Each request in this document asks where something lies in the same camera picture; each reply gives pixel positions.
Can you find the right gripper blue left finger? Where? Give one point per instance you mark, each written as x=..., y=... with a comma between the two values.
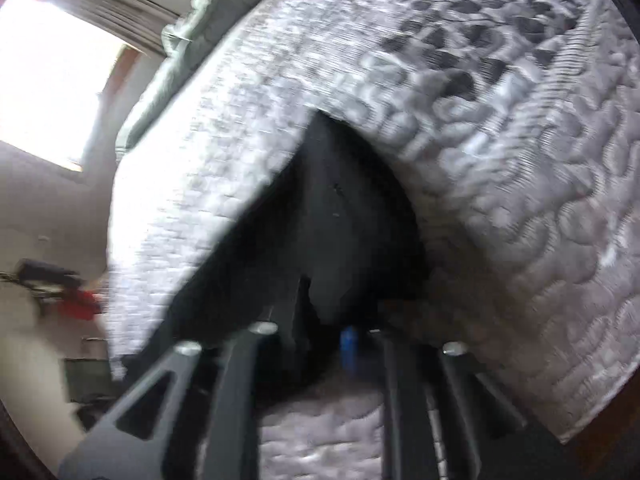
x=289, y=316

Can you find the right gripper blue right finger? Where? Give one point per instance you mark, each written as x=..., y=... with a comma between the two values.
x=349, y=350

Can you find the black pants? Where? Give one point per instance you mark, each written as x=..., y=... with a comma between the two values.
x=335, y=214

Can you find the black office chair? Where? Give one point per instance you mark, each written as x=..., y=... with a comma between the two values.
x=90, y=385

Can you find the red hanging garment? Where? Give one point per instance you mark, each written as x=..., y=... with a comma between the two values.
x=78, y=303

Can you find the grey quilted bedspread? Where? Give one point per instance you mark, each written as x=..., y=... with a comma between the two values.
x=513, y=127

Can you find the beige curtain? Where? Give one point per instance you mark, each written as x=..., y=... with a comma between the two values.
x=139, y=23

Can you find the grey-green duvet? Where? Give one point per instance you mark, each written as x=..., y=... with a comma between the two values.
x=187, y=43

